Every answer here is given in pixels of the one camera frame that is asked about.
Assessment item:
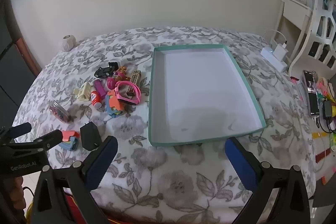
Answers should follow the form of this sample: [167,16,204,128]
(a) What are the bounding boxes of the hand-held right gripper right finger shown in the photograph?
[225,137,311,224]

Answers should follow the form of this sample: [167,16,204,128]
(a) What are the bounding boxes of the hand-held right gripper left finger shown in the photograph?
[31,135,118,224]

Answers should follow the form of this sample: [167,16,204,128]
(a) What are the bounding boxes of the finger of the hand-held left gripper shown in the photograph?
[0,122,32,142]
[5,130,63,155]

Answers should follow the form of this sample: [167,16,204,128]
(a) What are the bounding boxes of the small orange and blue toy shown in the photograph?
[58,130,80,151]

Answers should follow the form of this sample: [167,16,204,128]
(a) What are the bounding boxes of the black power adapter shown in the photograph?
[79,122,101,150]

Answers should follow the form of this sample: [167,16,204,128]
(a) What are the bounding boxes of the glass jar with pink contents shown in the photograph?
[49,101,72,123]

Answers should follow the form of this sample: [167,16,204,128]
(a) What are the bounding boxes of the large orange and blue toy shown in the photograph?
[105,89,126,118]

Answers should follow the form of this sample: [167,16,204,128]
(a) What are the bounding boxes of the cream hair clip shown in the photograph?
[73,82,92,102]

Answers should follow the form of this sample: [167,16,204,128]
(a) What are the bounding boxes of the red and white bottle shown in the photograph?
[91,90,102,109]

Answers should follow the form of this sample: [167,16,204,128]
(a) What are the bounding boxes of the purple lighter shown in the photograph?
[95,79,105,96]

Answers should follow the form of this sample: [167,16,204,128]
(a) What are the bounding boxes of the pink wristwatch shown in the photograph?
[115,81,141,105]

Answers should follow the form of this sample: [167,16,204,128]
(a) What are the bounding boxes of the teal cardboard tray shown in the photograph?
[148,44,266,147]

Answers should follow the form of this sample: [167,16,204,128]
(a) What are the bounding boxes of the black toy car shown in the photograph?
[94,66,116,78]

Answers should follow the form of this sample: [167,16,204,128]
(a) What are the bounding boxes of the brown and pink dog toy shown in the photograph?
[106,66,131,89]

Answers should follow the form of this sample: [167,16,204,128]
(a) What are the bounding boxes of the gold patterned lighter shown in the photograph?
[127,69,142,93]

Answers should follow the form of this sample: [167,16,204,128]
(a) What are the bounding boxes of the floral blanket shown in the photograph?
[16,26,319,224]

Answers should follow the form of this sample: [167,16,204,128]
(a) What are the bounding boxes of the dark cabinet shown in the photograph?
[0,0,40,133]

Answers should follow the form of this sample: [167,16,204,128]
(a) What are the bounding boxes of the red toy brick strip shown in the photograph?
[314,148,332,163]

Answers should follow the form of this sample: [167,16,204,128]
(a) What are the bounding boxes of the white smartwatch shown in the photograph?
[108,60,126,71]

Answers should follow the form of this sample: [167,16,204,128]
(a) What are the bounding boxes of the white yarn ball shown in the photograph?
[62,34,76,52]

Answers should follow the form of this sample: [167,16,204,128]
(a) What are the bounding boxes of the smartphone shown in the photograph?
[303,70,321,116]

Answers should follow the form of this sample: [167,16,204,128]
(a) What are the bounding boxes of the black charger brick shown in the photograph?
[322,99,334,120]

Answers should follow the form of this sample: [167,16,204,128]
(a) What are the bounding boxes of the white power strip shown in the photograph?
[260,47,288,72]

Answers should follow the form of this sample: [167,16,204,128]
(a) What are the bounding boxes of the white charger plug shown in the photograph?
[274,42,288,60]

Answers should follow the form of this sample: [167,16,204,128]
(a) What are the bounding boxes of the white honeycomb shelf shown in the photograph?
[289,0,336,78]

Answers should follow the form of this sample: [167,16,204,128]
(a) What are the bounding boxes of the brown wooden post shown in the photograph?
[14,36,42,75]

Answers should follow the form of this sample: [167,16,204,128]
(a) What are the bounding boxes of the white cable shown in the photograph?
[260,29,286,49]

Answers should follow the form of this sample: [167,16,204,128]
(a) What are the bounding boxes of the white wooden frame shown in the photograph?
[274,0,314,62]

